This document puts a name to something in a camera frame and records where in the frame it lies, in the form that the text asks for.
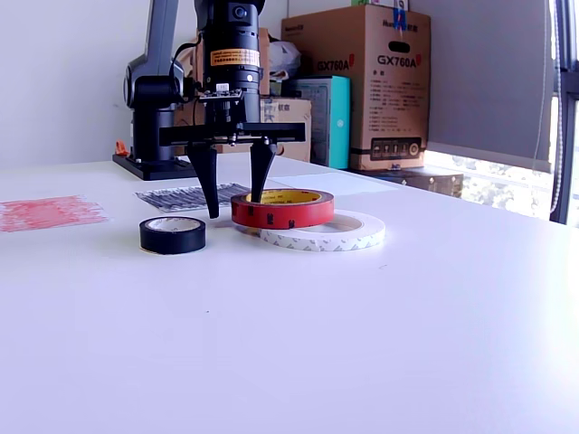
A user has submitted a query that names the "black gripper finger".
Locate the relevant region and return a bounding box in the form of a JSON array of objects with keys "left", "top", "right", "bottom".
[
  {"left": 248, "top": 137, "right": 278, "bottom": 203},
  {"left": 186, "top": 143, "right": 222, "bottom": 220}
]

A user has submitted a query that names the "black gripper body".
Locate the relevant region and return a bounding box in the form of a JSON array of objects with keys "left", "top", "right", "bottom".
[{"left": 158, "top": 88, "right": 306, "bottom": 146}]

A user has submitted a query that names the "red tape roll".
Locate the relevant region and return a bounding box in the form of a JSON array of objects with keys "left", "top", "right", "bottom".
[{"left": 230, "top": 188, "right": 336, "bottom": 231}]

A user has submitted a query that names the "black tape roll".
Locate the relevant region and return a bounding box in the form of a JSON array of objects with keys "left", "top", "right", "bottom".
[{"left": 138, "top": 215, "right": 207, "bottom": 256}]

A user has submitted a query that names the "white tape roll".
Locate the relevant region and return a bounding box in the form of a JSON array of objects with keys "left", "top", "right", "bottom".
[{"left": 234, "top": 209, "right": 387, "bottom": 253}]

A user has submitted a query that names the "wide cardboard box blue print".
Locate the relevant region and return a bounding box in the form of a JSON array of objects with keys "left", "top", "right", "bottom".
[{"left": 174, "top": 96, "right": 313, "bottom": 163}]

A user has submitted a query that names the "black scribbled paper sheet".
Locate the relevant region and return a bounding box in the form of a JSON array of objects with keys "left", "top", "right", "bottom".
[{"left": 133, "top": 182, "right": 252, "bottom": 213}]

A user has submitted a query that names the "teal and black carton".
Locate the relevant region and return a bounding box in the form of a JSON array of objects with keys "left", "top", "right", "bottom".
[{"left": 283, "top": 75, "right": 352, "bottom": 171}]

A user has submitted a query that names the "small cardboard box shipping label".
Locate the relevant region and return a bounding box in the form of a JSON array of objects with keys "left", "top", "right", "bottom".
[{"left": 193, "top": 27, "right": 271, "bottom": 98}]

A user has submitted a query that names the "white plastic bag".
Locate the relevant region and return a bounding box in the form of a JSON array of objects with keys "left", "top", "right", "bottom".
[{"left": 269, "top": 39, "right": 302, "bottom": 83}]

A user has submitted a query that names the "plain white paper sheet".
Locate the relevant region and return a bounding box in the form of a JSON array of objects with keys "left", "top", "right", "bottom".
[{"left": 265, "top": 171, "right": 402, "bottom": 198}]

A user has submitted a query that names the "tall GX760A cardboard box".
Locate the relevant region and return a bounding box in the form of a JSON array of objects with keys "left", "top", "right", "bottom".
[{"left": 280, "top": 4, "right": 432, "bottom": 172}]

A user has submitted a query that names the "red scribbled paper sheet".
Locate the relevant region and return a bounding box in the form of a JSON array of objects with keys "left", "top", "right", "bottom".
[{"left": 0, "top": 194, "right": 112, "bottom": 234}]

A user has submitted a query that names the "grey roller blind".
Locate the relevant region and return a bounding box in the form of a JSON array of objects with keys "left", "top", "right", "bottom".
[{"left": 409, "top": 0, "right": 556, "bottom": 175}]

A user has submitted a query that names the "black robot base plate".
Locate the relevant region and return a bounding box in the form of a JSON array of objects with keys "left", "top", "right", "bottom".
[{"left": 112, "top": 153, "right": 200, "bottom": 181}]

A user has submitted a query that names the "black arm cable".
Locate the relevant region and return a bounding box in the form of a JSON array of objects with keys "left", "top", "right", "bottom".
[{"left": 168, "top": 38, "right": 204, "bottom": 106}]

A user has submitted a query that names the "white bead chain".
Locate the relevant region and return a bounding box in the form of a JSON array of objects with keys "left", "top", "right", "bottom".
[{"left": 548, "top": 0, "right": 566, "bottom": 216}]

